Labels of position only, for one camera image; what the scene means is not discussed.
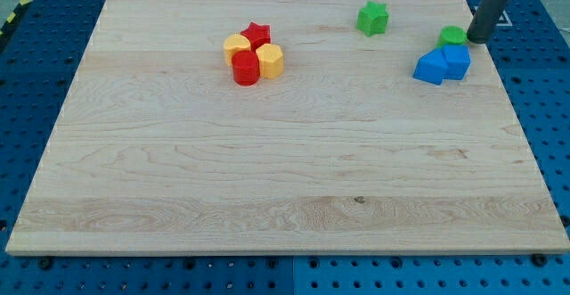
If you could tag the yellow hexagon block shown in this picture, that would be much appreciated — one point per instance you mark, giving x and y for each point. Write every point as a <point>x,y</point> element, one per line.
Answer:
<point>271,60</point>

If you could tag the red cylinder block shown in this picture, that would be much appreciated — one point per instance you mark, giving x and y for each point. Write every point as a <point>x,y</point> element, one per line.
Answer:
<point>245,68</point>

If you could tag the light wooden board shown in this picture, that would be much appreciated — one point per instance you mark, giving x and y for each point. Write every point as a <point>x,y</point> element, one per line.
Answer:
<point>157,151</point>

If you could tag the red star block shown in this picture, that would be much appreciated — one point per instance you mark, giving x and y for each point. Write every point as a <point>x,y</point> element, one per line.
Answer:
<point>257,35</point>

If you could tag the yellow rounded block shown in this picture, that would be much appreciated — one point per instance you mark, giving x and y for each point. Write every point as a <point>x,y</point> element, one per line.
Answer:
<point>233,44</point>

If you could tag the green star block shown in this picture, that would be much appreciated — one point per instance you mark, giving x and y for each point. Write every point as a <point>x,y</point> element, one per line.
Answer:
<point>372,19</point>

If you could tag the blue cube block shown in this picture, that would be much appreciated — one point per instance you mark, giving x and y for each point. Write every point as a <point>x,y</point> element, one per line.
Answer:
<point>431,67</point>

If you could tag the blue pentagon block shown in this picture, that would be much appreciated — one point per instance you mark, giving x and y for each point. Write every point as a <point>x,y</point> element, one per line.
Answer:
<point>458,61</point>

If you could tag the green cylinder block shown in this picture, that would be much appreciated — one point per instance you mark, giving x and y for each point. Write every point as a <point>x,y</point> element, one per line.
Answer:
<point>451,35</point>

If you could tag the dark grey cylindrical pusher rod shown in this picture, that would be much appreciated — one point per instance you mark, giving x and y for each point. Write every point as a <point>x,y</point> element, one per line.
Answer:
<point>485,20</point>

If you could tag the yellow black hazard tape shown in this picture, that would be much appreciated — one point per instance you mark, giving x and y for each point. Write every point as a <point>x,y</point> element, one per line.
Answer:
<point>15,17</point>

